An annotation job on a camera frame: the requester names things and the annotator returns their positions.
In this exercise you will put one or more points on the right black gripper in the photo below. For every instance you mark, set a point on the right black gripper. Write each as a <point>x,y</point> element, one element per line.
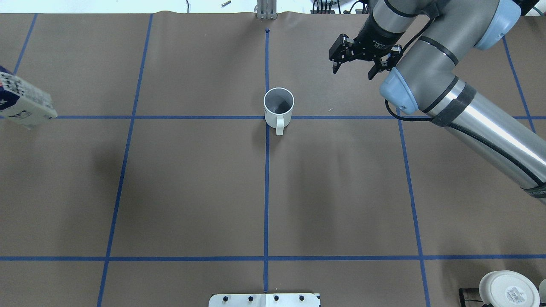
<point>378,36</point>

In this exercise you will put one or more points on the white grey-lined mug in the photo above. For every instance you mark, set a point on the white grey-lined mug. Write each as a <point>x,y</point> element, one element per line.
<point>278,108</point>

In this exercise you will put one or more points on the blue white milk carton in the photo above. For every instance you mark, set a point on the blue white milk carton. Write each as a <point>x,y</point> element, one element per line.
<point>22,102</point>

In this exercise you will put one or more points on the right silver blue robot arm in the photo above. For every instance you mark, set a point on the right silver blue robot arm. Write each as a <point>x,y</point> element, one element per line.
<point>419,43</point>

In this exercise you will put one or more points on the white mug on rack far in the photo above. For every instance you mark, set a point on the white mug on rack far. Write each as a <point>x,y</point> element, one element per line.
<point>507,288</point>

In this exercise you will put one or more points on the aluminium frame post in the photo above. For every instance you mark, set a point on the aluminium frame post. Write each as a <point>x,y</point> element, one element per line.
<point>266,10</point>

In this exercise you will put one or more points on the black wire mug rack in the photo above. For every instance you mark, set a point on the black wire mug rack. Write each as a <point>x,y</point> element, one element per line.
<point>469,297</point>

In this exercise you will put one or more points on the white camera pole base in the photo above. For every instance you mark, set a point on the white camera pole base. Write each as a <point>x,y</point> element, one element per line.
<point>265,300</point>

